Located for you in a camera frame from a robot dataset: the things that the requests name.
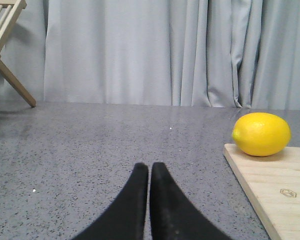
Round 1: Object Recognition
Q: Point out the grey curtain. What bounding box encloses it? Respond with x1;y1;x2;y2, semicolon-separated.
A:
1;0;300;110

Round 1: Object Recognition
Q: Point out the yellow lemon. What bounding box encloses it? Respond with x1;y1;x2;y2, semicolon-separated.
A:
231;112;292;157

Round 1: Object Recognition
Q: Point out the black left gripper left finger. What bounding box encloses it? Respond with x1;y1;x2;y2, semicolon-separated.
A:
74;162;149;240

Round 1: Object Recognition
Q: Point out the light wooden cutting board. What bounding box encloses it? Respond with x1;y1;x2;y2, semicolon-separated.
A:
223;143;300;240

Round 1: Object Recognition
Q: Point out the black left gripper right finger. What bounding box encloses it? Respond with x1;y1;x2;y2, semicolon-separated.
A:
149;162;230;240

